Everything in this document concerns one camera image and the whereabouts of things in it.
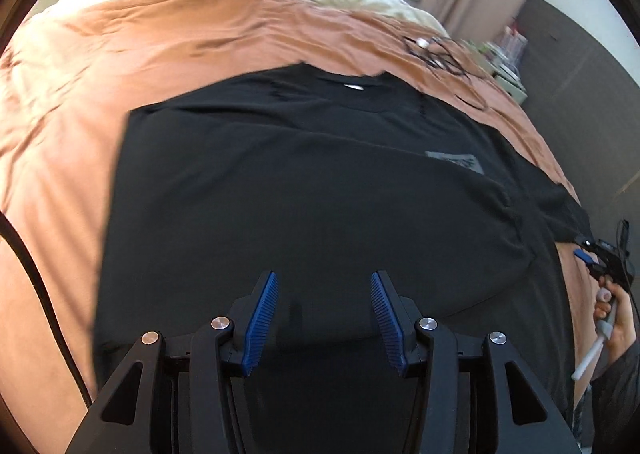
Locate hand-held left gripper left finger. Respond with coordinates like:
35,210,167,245
65,270,280,454

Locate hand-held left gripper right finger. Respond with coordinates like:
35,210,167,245
369,270,581,454

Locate black t-shirt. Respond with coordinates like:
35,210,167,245
92,63,593,454

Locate person's right forearm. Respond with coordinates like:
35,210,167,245
570,341,640,454

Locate person's right hand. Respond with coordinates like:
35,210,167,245
592,278,640,367

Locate cluttered bedside shelf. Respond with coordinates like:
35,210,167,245
477,24,532,106

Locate orange blanket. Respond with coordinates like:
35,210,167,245
0,0,583,415

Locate thick black cable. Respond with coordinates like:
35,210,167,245
0,211,95,411

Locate black cable tangle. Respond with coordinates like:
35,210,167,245
401,33,495,111

